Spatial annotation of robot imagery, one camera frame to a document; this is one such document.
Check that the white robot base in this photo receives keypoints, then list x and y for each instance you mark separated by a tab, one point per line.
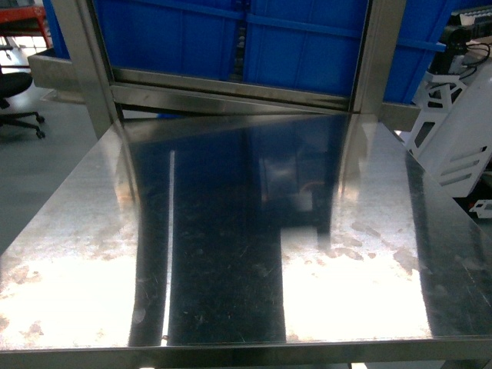
451	138

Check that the blue plastic crate right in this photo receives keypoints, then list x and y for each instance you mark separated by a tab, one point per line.
314	45

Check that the blue plastic crate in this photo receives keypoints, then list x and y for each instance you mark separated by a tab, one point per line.
196	38
314	45

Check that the blue plastic crate left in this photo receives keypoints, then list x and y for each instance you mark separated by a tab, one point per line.
196	38

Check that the black office chair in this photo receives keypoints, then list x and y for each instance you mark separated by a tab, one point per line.
13	84

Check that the red metal table frame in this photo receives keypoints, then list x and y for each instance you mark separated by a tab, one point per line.
25	21

